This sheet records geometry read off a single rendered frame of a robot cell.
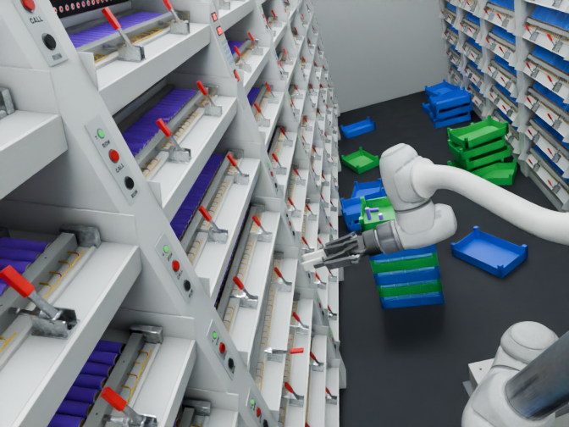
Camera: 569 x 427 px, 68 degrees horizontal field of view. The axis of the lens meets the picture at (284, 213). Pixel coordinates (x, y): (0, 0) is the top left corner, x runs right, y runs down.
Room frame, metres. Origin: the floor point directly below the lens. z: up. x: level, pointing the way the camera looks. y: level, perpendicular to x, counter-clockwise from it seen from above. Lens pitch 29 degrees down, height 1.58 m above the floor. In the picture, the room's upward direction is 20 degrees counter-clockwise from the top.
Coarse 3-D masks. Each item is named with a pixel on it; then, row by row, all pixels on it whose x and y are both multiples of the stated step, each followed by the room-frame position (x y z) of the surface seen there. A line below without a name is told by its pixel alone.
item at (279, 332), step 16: (288, 256) 1.21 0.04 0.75; (288, 272) 1.14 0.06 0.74; (272, 288) 1.06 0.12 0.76; (272, 304) 0.99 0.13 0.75; (288, 304) 0.99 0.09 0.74; (288, 320) 0.93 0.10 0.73; (272, 336) 0.87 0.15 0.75; (272, 368) 0.77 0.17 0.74; (256, 384) 0.73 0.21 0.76; (272, 384) 0.73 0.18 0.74; (272, 400) 0.68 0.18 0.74
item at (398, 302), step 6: (384, 300) 1.57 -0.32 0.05; (390, 300) 1.55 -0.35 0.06; (396, 300) 1.54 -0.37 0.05; (402, 300) 1.53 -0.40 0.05; (408, 300) 1.52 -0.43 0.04; (414, 300) 1.51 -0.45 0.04; (420, 300) 1.50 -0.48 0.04; (426, 300) 1.49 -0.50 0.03; (432, 300) 1.48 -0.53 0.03; (438, 300) 1.47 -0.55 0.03; (444, 300) 1.46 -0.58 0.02; (384, 306) 1.56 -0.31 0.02; (390, 306) 1.55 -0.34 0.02; (396, 306) 1.54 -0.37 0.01; (402, 306) 1.53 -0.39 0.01; (408, 306) 1.52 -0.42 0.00
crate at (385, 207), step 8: (368, 200) 1.73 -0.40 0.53; (376, 200) 1.72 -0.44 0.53; (384, 200) 1.71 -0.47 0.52; (384, 208) 1.69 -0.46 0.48; (392, 208) 1.67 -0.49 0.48; (376, 216) 1.65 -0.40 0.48; (384, 216) 1.63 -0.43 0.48; (392, 216) 1.61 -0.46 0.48; (360, 224) 1.56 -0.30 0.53; (368, 224) 1.55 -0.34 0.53; (376, 224) 1.54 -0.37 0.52
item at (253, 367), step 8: (272, 264) 1.15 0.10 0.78; (272, 272) 1.11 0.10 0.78; (264, 296) 1.00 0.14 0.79; (264, 304) 0.97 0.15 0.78; (264, 312) 0.94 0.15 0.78; (264, 320) 0.92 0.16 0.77; (256, 336) 0.85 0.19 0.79; (256, 344) 0.83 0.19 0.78; (256, 352) 0.80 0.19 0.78; (256, 360) 0.78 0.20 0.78; (264, 360) 0.79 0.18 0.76; (256, 368) 0.76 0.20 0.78
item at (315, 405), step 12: (312, 324) 1.21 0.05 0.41; (312, 336) 1.20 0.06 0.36; (324, 336) 1.20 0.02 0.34; (312, 348) 1.14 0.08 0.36; (324, 348) 1.14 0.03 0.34; (312, 360) 1.09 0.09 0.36; (324, 360) 1.09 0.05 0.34; (312, 372) 1.04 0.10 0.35; (324, 372) 1.04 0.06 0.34; (312, 384) 1.00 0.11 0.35; (324, 384) 0.99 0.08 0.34; (312, 396) 0.95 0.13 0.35; (324, 396) 0.95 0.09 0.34; (312, 408) 0.91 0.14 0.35; (324, 408) 0.90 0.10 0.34; (312, 420) 0.87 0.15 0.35
